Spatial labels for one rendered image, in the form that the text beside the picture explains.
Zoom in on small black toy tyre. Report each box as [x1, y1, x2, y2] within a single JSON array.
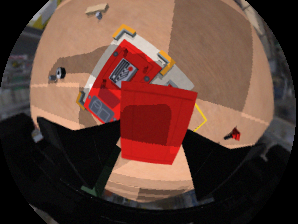
[[56, 67, 67, 80]]

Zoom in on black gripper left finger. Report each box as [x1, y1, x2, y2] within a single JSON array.
[[37, 116, 121, 190]]

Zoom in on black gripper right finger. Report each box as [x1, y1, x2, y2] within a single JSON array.
[[182, 129, 266, 201]]

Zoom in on beige rectangular block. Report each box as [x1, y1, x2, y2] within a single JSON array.
[[85, 3, 109, 15]]

